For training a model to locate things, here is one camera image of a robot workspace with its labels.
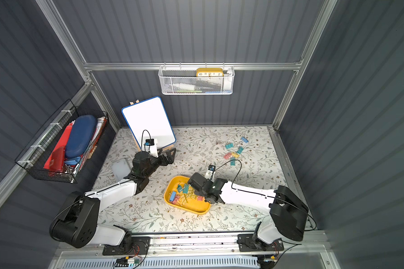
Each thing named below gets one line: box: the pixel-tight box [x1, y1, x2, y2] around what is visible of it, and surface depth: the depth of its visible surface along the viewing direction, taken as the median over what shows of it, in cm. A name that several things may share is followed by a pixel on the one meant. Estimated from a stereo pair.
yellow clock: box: [195, 67, 224, 77], surface depth 90 cm
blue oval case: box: [65, 114, 98, 160], surface depth 74 cm
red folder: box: [43, 122, 73, 177], surface depth 67 cm
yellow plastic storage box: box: [163, 175, 212, 216], surface depth 88 cm
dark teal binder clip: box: [182, 183, 190, 194], surface depth 91 cm
